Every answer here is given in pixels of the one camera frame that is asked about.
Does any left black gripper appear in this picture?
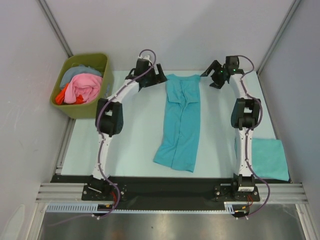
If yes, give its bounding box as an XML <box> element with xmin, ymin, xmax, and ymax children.
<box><xmin>143</xmin><ymin>64</ymin><xmax>167</xmax><ymax>88</ymax></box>

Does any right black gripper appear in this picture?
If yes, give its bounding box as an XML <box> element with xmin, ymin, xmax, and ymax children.
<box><xmin>202</xmin><ymin>60</ymin><xmax>228</xmax><ymax>89</ymax></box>

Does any cyan blue t shirt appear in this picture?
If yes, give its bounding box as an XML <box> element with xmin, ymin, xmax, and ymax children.
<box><xmin>153</xmin><ymin>74</ymin><xmax>201</xmax><ymax>173</ymax></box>

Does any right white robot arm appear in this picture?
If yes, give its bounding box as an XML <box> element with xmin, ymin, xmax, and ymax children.
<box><xmin>200</xmin><ymin>55</ymin><xmax>263</xmax><ymax>201</ymax></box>

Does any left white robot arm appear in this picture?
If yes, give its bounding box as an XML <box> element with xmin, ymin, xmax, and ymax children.
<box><xmin>87</xmin><ymin>56</ymin><xmax>167</xmax><ymax>200</ymax></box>

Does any olive green plastic bin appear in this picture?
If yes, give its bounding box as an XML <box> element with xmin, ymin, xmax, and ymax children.
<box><xmin>50</xmin><ymin>52</ymin><xmax>114</xmax><ymax>119</ymax></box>

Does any pink t shirt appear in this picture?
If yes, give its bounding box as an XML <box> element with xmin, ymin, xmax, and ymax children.
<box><xmin>63</xmin><ymin>73</ymin><xmax>103</xmax><ymax>105</ymax></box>

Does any grey blue t shirt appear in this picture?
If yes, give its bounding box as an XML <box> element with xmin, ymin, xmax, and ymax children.
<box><xmin>59</xmin><ymin>64</ymin><xmax>103</xmax><ymax>90</ymax></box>

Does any orange red t shirt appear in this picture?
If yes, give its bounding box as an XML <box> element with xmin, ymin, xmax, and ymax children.
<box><xmin>55</xmin><ymin>83</ymin><xmax>85</xmax><ymax>105</ymax></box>

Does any folded teal t shirt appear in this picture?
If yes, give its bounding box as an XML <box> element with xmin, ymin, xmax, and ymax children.
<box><xmin>234</xmin><ymin>137</ymin><xmax>291</xmax><ymax>182</ymax></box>

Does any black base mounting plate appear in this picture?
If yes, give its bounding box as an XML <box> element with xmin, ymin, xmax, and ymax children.
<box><xmin>50</xmin><ymin>175</ymin><xmax>292</xmax><ymax>210</ymax></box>

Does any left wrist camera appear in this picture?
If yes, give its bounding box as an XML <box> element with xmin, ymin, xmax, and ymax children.
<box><xmin>138</xmin><ymin>54</ymin><xmax>152</xmax><ymax>63</ymax></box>

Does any aluminium extrusion rail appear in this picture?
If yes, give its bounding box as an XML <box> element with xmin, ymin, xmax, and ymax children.
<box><xmin>36</xmin><ymin>183</ymin><xmax>85</xmax><ymax>203</ymax></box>

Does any white slotted cable duct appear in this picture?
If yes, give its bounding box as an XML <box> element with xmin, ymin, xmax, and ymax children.
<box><xmin>46</xmin><ymin>202</ymin><xmax>249</xmax><ymax>215</ymax></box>

